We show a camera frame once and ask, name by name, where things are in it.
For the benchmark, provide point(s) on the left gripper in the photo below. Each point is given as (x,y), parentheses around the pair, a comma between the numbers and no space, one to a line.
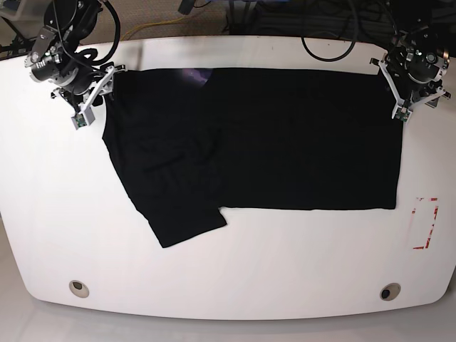
(417,80)

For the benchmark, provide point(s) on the black tripod stand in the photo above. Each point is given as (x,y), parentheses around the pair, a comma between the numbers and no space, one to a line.
(17,37)

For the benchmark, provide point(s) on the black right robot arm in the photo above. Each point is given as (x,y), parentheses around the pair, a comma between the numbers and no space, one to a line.
(55,56)

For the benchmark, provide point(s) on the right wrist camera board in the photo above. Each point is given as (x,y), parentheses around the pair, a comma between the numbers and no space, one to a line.
(81,120)

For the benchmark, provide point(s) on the red tape rectangle marking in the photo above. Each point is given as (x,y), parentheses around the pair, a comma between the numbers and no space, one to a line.
(422,222)

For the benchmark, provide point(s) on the black graphic T-shirt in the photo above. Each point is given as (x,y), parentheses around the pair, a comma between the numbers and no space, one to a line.
(187,142)

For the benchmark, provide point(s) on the table cable grommet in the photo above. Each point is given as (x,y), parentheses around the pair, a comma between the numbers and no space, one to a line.
(390,292)
(79,289)

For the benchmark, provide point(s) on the right table cable grommet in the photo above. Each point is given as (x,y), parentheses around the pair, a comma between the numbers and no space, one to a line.
(390,292)

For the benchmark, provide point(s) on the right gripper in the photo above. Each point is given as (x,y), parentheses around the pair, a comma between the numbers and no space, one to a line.
(82,92)

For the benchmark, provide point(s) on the left table cable grommet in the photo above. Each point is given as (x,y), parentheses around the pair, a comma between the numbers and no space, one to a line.
(79,289)

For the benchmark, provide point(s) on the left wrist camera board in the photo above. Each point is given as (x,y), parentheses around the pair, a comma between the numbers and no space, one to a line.
(402,114)

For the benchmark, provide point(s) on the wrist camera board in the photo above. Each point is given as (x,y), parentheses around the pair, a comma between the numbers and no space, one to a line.
(81,120)
(402,114)

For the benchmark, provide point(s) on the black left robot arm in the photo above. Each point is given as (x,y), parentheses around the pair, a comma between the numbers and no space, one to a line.
(420,40)

